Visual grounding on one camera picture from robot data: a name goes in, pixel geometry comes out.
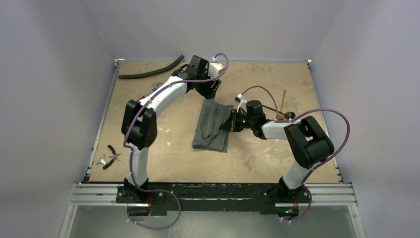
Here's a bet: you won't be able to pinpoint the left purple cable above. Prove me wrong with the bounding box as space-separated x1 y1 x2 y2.
123 52 229 230

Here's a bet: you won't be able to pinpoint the small silver metal bracket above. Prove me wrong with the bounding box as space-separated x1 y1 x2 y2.
96 154 107 166

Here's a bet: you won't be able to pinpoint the purple cable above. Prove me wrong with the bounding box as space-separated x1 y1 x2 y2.
241 85 351 224
123 52 229 230

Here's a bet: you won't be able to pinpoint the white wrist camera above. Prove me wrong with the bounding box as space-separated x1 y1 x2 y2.
234 94 247 112
209 61 224 78

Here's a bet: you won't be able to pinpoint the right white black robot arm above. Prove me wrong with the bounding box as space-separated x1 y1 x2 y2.
219 100 335 202

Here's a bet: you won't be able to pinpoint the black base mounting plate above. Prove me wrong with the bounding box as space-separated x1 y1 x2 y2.
115 182 310 216

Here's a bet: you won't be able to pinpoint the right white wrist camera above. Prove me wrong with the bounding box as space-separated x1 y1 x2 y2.
234 94 247 112

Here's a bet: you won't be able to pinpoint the black corrugated hose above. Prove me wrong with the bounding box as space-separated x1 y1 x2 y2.
118 55 185 80

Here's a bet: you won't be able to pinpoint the aluminium frame rail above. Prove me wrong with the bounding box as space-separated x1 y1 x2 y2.
68 183 358 207

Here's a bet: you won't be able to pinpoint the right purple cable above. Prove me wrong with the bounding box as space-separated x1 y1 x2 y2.
241 85 351 224

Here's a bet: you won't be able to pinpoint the red handled screwdriver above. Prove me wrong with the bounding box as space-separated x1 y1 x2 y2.
137 82 162 102

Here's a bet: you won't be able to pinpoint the grey cloth napkin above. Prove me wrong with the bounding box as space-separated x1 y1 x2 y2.
192 99 233 153

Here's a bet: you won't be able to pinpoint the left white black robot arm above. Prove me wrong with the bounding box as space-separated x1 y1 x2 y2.
121 55 228 203

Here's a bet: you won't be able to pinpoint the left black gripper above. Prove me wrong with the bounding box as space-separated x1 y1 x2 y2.
195 70 221 101

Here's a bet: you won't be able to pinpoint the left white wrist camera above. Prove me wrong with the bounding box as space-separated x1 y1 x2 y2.
209 61 224 78

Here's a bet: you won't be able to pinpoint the black handled pliers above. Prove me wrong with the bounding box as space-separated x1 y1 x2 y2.
103 145 121 170

